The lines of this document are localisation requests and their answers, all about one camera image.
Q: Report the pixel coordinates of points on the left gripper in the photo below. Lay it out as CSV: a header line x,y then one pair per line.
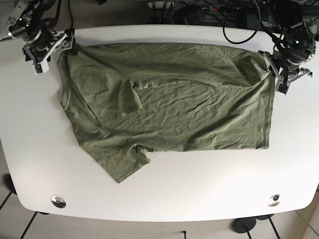
x,y
285,72

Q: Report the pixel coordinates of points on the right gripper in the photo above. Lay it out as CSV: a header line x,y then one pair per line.
x,y
43,44

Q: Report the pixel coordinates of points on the olive green T-shirt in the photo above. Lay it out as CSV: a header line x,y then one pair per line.
x,y
124,100

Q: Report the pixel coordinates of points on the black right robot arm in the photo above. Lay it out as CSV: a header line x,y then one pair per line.
x,y
27,19

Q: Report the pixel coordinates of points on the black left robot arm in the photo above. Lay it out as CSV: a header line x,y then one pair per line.
x,y
293,45

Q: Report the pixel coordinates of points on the grey multi-socket box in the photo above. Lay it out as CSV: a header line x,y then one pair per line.
x,y
189,15

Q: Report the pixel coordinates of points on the right silver table grommet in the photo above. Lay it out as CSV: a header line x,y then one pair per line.
x,y
274,200

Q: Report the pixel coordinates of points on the silver table grommet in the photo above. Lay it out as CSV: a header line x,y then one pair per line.
x,y
274,200
58,202

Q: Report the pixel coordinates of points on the black round stand base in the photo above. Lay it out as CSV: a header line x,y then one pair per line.
x,y
243,225

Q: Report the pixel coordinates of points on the left silver table grommet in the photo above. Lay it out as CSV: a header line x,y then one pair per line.
x,y
58,202

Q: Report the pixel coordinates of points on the left black table leg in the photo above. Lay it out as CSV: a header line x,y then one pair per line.
x,y
28,225

